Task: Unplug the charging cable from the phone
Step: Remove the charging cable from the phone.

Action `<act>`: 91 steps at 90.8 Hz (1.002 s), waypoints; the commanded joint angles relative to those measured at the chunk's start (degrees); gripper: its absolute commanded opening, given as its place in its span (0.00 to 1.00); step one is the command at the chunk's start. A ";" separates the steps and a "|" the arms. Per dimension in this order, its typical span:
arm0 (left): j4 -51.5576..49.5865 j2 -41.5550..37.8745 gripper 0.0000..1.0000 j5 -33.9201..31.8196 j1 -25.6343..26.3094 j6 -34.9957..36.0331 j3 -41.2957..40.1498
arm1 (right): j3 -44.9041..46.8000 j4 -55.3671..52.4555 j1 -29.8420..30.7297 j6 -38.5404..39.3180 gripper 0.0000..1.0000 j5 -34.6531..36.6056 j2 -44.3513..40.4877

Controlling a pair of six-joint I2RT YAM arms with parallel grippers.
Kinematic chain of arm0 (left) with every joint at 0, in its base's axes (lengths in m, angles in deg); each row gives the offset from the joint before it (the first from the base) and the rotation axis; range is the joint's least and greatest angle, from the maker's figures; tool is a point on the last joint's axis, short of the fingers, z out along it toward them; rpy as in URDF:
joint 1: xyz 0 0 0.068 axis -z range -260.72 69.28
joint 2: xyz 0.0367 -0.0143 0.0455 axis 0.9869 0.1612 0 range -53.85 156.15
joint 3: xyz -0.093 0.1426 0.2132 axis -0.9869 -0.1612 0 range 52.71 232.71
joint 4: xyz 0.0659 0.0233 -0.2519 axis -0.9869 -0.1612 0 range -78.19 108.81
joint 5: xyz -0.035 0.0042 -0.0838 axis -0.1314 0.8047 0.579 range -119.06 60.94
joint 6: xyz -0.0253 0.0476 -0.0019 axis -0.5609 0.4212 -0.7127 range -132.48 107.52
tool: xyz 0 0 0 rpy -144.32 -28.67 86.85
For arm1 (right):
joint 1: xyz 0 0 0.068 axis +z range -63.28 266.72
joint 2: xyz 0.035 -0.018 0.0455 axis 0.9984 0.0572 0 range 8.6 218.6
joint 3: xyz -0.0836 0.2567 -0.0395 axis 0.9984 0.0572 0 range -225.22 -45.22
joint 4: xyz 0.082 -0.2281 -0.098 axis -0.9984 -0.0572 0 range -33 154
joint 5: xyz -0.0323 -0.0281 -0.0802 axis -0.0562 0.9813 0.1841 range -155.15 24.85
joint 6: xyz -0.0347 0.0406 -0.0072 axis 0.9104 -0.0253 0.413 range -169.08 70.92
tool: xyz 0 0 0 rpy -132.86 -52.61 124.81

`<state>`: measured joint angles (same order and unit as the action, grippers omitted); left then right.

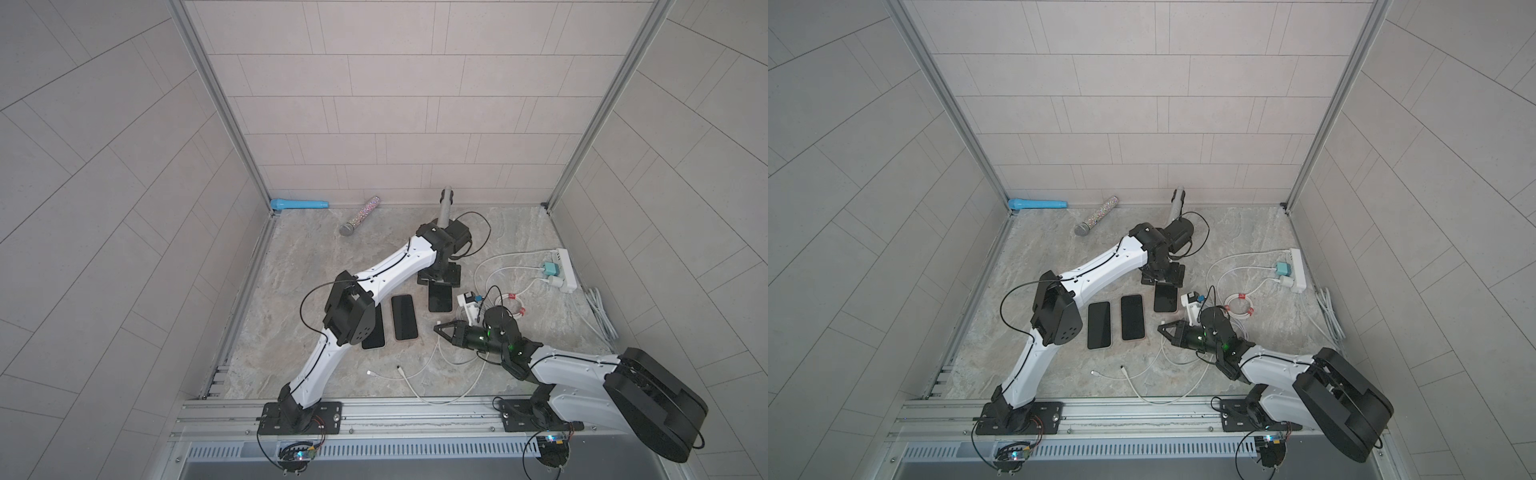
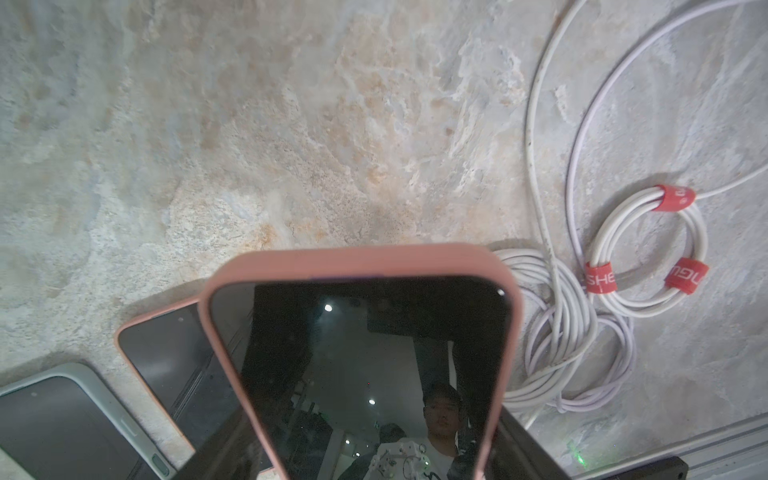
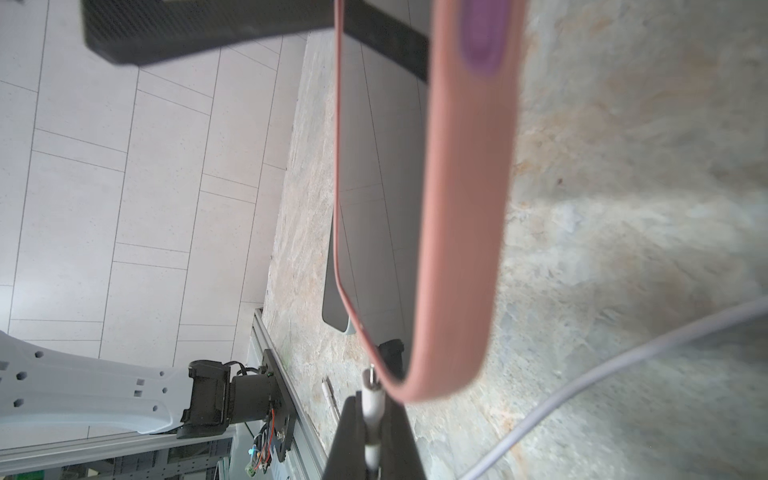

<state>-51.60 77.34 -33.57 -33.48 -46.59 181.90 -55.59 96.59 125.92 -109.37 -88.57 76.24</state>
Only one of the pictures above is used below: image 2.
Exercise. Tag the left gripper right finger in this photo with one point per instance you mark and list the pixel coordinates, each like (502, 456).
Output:
(516, 455)

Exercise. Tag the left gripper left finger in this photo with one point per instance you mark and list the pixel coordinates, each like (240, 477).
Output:
(232, 453)

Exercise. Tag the black phone pink case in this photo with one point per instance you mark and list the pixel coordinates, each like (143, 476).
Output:
(170, 353)
(385, 362)

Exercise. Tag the black phone grey case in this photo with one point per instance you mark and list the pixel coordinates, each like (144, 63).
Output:
(64, 423)

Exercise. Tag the white coiled cable red ties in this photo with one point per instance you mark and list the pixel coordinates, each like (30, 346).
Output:
(667, 179)

